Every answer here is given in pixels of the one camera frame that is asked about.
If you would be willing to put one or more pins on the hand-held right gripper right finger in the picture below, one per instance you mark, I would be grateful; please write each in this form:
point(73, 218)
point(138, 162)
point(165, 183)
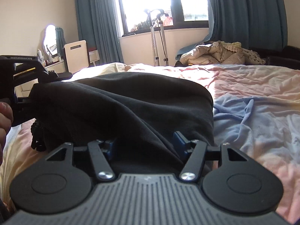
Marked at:
point(179, 144)

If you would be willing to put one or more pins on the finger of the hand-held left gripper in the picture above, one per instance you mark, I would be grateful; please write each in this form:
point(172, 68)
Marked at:
point(63, 75)
point(23, 100)

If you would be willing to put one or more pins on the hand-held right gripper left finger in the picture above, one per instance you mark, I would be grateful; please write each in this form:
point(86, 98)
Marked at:
point(110, 148)

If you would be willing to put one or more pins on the black pants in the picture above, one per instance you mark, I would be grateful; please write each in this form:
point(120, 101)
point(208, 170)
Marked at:
point(117, 103)

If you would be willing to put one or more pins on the person's left hand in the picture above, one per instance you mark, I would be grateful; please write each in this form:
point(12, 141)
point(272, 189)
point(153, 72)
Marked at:
point(4, 114)

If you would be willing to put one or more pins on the white dressing table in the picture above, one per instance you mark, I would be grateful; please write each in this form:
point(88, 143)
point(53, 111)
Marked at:
point(56, 67)

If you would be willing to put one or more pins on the white backed chair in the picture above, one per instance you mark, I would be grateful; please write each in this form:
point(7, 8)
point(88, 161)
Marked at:
point(75, 56)

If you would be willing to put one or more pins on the white spray bottle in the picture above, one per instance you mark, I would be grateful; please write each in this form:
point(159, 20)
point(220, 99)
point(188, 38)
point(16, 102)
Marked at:
point(39, 55)

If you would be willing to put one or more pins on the wavy table mirror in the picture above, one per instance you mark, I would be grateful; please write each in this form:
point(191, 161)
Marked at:
point(50, 37)

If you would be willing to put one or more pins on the teal curtain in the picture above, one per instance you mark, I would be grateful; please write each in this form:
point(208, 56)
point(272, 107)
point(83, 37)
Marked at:
point(246, 11)
point(98, 16)

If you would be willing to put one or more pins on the beige puffer jacket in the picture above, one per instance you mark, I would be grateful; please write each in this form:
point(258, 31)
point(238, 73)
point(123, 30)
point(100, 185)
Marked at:
point(211, 54)

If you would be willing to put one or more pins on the black framed window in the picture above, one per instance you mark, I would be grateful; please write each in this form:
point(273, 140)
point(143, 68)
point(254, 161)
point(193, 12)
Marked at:
point(140, 2)

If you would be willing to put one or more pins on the black sofa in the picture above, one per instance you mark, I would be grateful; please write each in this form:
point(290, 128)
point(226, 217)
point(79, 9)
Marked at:
point(290, 51)

